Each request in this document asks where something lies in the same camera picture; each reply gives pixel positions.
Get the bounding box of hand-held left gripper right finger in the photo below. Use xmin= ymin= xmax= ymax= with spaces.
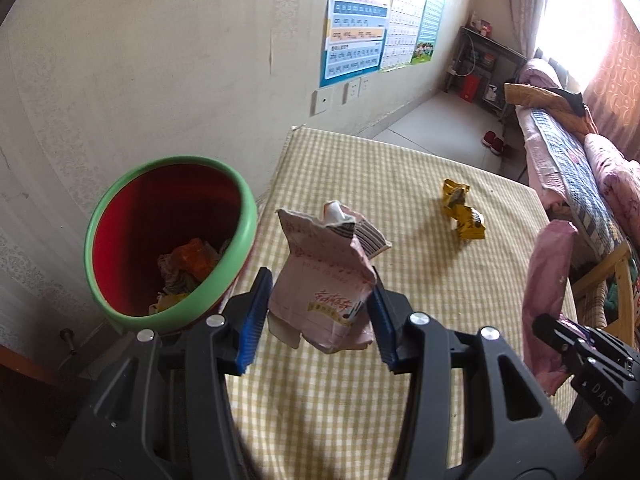
xmin=369 ymin=280 xmax=583 ymax=480

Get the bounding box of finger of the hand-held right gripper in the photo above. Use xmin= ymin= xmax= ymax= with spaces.
xmin=532 ymin=312 xmax=585 ymax=361

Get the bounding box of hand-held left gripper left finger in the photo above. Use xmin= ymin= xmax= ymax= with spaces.
xmin=50 ymin=267 xmax=274 ymax=480

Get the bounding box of purple foil snack bag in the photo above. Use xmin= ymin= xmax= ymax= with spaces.
xmin=522 ymin=220 xmax=578 ymax=396

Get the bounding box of pink paper packet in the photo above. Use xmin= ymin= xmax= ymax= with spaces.
xmin=267 ymin=201 xmax=393 ymax=356

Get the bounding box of orange snack bag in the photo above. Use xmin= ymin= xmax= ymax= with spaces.
xmin=172 ymin=239 xmax=221 ymax=281

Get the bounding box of yellow snack wrapper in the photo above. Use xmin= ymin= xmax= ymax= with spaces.
xmin=150 ymin=290 xmax=193 ymax=316

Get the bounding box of brownish paper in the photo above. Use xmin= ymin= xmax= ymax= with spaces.
xmin=157 ymin=252 xmax=193 ymax=293

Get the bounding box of red bin with green rim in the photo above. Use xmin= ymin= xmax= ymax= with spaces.
xmin=82 ymin=156 xmax=260 ymax=333

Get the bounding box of plaid chair cushion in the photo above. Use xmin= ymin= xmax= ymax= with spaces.
xmin=585 ymin=280 xmax=632 ymax=336

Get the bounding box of wooden chair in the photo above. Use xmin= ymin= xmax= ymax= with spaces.
xmin=570 ymin=240 xmax=640 ymax=346

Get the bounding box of gold and black wrapper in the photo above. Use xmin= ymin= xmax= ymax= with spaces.
xmin=441 ymin=178 xmax=487 ymax=241

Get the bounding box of yellow checked tablecloth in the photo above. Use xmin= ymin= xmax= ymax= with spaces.
xmin=220 ymin=127 xmax=581 ymax=480

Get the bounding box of blue plaid quilt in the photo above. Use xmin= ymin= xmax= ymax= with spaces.
xmin=530 ymin=110 xmax=626 ymax=251

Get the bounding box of pink floral pillow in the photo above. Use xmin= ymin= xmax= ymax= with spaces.
xmin=584 ymin=132 xmax=640 ymax=221

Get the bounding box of pink bed sheet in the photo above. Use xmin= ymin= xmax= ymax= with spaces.
xmin=517 ymin=107 xmax=556 ymax=211

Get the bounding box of tan pillow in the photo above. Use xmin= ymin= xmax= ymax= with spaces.
xmin=504 ymin=82 xmax=583 ymax=133

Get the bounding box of dark cloth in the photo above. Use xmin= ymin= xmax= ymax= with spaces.
xmin=545 ymin=87 xmax=590 ymax=117

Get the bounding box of reddish brown wooden board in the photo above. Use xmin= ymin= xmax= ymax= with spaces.
xmin=0 ymin=345 xmax=57 ymax=386

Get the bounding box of small red bin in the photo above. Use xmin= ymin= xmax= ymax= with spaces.
xmin=460 ymin=74 xmax=483 ymax=102

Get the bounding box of folded pink quilt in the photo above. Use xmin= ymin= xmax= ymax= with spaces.
xmin=520 ymin=57 xmax=563 ymax=92

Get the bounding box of orange patterned curtain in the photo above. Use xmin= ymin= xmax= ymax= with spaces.
xmin=582 ymin=0 xmax=640 ymax=161

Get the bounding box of window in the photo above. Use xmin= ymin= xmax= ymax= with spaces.
xmin=537 ymin=0 xmax=621 ymax=91

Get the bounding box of pale patterned curtain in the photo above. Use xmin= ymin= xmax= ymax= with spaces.
xmin=505 ymin=0 xmax=547 ymax=61

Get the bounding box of metal frame shelf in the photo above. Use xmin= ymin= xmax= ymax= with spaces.
xmin=445 ymin=25 xmax=528 ymax=121

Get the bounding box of blue letter wall poster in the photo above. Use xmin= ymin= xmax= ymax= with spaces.
xmin=319 ymin=0 xmax=398 ymax=88

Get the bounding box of white chart wall poster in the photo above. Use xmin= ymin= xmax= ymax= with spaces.
xmin=380 ymin=0 xmax=431 ymax=73

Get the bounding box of green-edged wall poster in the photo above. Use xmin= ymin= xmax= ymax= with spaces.
xmin=410 ymin=0 xmax=448 ymax=66

